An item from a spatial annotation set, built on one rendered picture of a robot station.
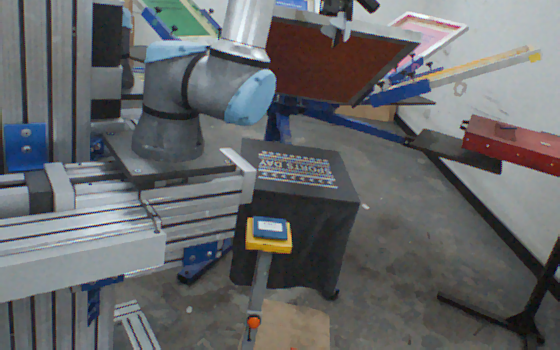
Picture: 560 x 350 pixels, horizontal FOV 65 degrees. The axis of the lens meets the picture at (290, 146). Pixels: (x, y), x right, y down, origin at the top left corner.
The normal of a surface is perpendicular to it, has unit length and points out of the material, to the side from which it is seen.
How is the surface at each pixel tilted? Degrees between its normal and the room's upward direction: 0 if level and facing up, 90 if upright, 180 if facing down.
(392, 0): 90
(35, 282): 90
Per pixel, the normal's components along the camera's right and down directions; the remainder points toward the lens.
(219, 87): -0.36, 0.11
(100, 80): 0.57, 0.39
